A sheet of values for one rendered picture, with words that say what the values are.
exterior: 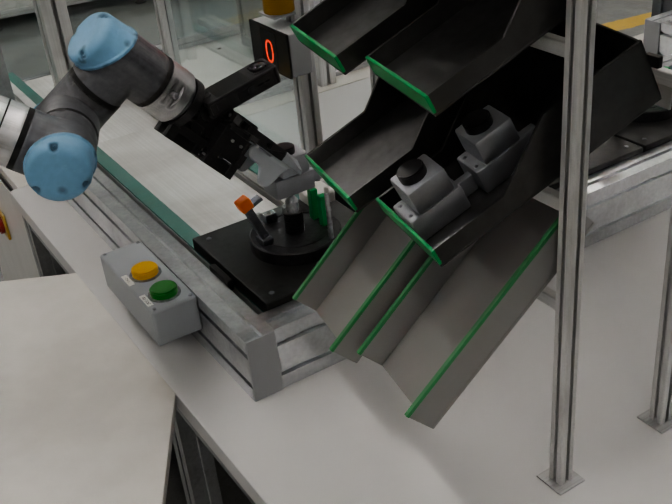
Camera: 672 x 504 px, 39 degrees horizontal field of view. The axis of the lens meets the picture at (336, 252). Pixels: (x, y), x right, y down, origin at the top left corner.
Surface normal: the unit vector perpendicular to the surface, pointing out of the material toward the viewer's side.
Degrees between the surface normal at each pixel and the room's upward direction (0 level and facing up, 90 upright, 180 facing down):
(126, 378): 0
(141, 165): 0
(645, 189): 90
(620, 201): 90
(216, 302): 0
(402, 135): 25
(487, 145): 90
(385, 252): 45
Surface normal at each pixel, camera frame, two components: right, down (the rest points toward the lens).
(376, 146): -0.47, -0.66
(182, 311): 0.54, 0.39
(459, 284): -0.71, -0.42
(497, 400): -0.09, -0.86
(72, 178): 0.16, 0.48
